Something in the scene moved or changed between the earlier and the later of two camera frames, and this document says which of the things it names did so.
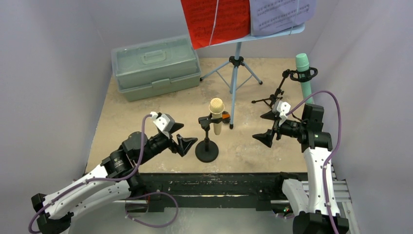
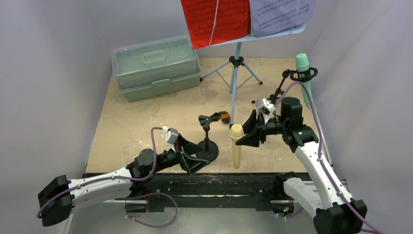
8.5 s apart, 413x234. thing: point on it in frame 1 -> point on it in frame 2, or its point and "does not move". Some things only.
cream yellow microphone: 216,107 -> 236,131
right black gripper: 276,125 -> 261,126
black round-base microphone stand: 207,150 does not move
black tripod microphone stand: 302,75 does not move
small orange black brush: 226,117 does not move
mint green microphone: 303,63 does not move
